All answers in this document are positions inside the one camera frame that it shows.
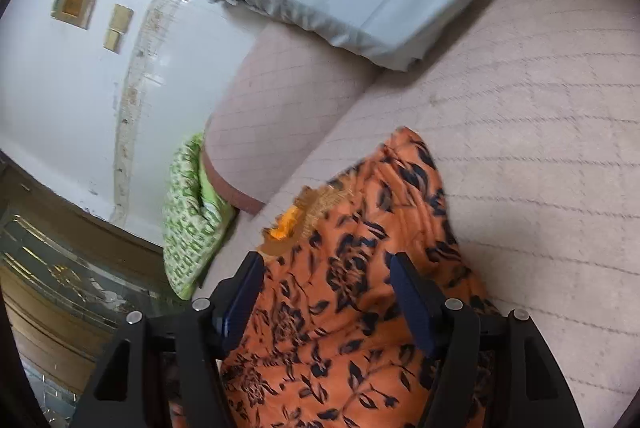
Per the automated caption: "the pink quilted bed cover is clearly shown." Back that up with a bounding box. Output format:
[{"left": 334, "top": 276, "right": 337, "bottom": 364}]
[{"left": 200, "top": 0, "right": 639, "bottom": 427}]

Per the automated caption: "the orange black floral garment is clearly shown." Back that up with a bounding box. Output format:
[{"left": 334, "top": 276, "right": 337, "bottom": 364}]
[{"left": 221, "top": 128, "right": 495, "bottom": 427}]

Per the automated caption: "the pink quilted bed bolster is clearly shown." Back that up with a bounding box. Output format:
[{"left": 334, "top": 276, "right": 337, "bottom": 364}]
[{"left": 201, "top": 22, "right": 380, "bottom": 215}]

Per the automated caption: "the small gold wall switch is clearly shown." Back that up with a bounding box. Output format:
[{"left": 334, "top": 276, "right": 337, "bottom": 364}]
[{"left": 103, "top": 4, "right": 134, "bottom": 54}]

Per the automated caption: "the green white patterned pillow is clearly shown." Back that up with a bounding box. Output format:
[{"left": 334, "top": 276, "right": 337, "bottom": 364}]
[{"left": 163, "top": 134, "right": 236, "bottom": 300}]

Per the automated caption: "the dark wooden cabinet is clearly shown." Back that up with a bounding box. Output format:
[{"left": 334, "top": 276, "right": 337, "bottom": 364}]
[{"left": 1, "top": 156, "right": 181, "bottom": 427}]

